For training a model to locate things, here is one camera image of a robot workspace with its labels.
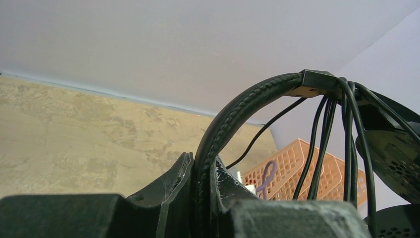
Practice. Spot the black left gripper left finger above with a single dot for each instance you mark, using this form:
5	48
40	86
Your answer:
159	210

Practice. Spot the black headband headset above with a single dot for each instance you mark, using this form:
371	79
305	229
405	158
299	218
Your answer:
382	150

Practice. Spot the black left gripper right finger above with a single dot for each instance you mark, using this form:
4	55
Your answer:
237	213

